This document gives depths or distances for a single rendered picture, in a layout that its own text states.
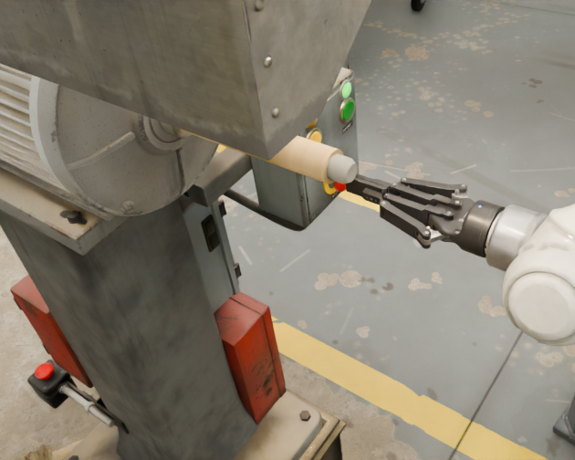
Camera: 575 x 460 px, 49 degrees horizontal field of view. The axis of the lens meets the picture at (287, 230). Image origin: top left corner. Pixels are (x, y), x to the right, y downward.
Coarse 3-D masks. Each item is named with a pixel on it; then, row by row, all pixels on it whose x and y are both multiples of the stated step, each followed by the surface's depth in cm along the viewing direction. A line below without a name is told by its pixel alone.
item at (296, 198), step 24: (336, 96) 91; (336, 120) 94; (336, 144) 96; (264, 168) 95; (264, 192) 99; (288, 192) 95; (312, 192) 95; (336, 192) 101; (264, 216) 106; (288, 216) 99; (312, 216) 98
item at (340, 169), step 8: (336, 160) 55; (344, 160) 54; (352, 160) 55; (328, 168) 55; (336, 168) 54; (344, 168) 54; (352, 168) 55; (328, 176) 55; (336, 176) 55; (344, 176) 54; (352, 176) 55
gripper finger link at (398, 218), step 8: (384, 208) 90; (392, 208) 90; (384, 216) 92; (392, 216) 90; (400, 216) 89; (408, 216) 88; (392, 224) 91; (400, 224) 89; (408, 224) 88; (416, 224) 87; (408, 232) 89; (416, 232) 88; (424, 232) 86; (424, 248) 87
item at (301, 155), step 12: (288, 144) 57; (300, 144) 56; (312, 144) 56; (324, 144) 56; (276, 156) 57; (288, 156) 56; (300, 156) 56; (312, 156) 55; (324, 156) 55; (288, 168) 57; (300, 168) 56; (312, 168) 55; (324, 168) 55; (324, 180) 55
